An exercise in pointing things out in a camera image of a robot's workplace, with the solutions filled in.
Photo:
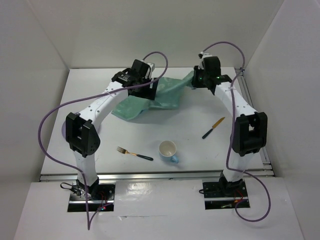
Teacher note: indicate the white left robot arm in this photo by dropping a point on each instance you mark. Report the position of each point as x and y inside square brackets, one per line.
[81, 128]

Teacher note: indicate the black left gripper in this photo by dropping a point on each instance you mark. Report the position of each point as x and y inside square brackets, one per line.
[148, 93]

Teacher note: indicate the green satin placemat cloth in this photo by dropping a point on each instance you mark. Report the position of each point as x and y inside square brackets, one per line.
[167, 97]

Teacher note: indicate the purple plate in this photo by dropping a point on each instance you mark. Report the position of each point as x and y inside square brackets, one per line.
[63, 130]

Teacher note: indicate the light blue mug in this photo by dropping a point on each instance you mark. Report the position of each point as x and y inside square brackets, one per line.
[168, 152]

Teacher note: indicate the gold fork green handle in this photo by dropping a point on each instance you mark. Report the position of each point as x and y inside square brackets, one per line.
[126, 152]

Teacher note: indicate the aluminium rail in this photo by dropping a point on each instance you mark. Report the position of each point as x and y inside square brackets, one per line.
[250, 131]
[136, 176]

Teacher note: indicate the aluminium front rail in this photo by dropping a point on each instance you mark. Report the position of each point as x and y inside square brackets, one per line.
[136, 176]

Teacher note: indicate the aluminium right rail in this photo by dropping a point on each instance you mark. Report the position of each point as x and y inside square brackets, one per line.
[250, 131]

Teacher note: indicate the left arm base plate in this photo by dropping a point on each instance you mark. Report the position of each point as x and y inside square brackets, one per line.
[103, 198]

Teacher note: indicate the gold knife green handle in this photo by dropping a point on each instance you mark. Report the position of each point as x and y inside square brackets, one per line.
[213, 127]

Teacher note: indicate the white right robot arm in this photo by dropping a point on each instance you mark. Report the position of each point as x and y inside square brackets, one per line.
[230, 177]

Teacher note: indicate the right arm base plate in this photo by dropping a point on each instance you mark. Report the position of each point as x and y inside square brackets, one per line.
[216, 199]

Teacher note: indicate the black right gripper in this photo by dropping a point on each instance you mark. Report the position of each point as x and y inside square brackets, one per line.
[195, 82]

